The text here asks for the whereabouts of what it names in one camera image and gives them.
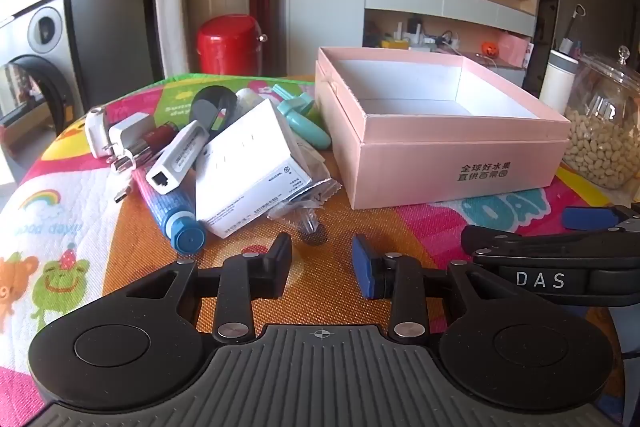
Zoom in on grey washing machine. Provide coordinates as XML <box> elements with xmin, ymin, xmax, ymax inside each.
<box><xmin>0</xmin><ymin>0</ymin><xmax>86</xmax><ymax>128</ymax></box>

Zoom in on white network adapter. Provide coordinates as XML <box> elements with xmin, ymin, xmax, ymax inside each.
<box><xmin>145</xmin><ymin>119</ymin><xmax>211</xmax><ymax>195</ymax></box>

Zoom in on blue tube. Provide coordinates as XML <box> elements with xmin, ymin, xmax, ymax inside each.
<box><xmin>132</xmin><ymin>167</ymin><xmax>206</xmax><ymax>254</ymax></box>

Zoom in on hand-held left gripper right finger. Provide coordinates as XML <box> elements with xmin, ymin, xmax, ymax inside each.
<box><xmin>351</xmin><ymin>234</ymin><xmax>521</xmax><ymax>342</ymax></box>

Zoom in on white carton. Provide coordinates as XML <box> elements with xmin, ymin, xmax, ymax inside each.
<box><xmin>194</xmin><ymin>98</ymin><xmax>313</xmax><ymax>239</ymax></box>

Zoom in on white tumbler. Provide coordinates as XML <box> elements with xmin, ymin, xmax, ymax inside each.
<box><xmin>539</xmin><ymin>49</ymin><xmax>581</xmax><ymax>112</ymax></box>

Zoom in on dark grey tall panel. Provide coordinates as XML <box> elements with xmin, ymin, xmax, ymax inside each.
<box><xmin>70</xmin><ymin>0</ymin><xmax>166</xmax><ymax>112</ymax></box>

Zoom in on glass jar with nuts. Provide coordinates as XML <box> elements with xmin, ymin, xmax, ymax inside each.
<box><xmin>562</xmin><ymin>46</ymin><xmax>640</xmax><ymax>190</ymax></box>

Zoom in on teal oval gadget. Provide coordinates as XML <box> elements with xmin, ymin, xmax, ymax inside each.
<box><xmin>290</xmin><ymin>112</ymin><xmax>332</xmax><ymax>150</ymax></box>

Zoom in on crumpled clear plastic bag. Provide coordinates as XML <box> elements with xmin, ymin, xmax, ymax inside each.
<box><xmin>295</xmin><ymin>137</ymin><xmax>332</xmax><ymax>188</ymax></box>

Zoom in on small white charger plug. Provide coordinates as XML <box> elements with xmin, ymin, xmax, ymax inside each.
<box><xmin>84</xmin><ymin>106</ymin><xmax>113</xmax><ymax>159</ymax></box>

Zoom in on small white bottle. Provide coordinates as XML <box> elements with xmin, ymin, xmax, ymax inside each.
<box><xmin>235</xmin><ymin>88</ymin><xmax>267</xmax><ymax>118</ymax></box>

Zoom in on metal handled tool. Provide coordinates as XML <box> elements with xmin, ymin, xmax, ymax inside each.
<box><xmin>564</xmin><ymin>4</ymin><xmax>587</xmax><ymax>42</ymax></box>

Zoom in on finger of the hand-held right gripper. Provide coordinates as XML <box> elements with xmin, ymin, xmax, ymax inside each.
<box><xmin>562</xmin><ymin>204</ymin><xmax>640</xmax><ymax>233</ymax></box>
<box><xmin>460</xmin><ymin>226</ymin><xmax>640</xmax><ymax>266</ymax></box>

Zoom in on pink paper bag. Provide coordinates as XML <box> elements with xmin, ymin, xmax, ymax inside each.
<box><xmin>492</xmin><ymin>32</ymin><xmax>532</xmax><ymax>68</ymax></box>

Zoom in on pink cardboard box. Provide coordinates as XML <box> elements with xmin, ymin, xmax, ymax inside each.
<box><xmin>314</xmin><ymin>46</ymin><xmax>572</xmax><ymax>211</ymax></box>

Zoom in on colourful printed mat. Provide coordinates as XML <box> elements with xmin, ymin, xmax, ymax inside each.
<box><xmin>0</xmin><ymin>73</ymin><xmax>640</xmax><ymax>427</ymax></box>

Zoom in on red lipstick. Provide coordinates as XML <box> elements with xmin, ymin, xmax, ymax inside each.
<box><xmin>111</xmin><ymin>123</ymin><xmax>178</xmax><ymax>172</ymax></box>

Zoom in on clear plastic wrapper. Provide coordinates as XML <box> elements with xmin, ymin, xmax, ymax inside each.
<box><xmin>267</xmin><ymin>179</ymin><xmax>344</xmax><ymax>249</ymax></box>

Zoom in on black oval gadget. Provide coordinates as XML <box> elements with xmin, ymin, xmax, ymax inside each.
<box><xmin>191</xmin><ymin>85</ymin><xmax>238</xmax><ymax>128</ymax></box>

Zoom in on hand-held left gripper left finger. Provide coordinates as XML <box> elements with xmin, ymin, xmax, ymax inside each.
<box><xmin>120</xmin><ymin>233</ymin><xmax>293</xmax><ymax>345</ymax></box>

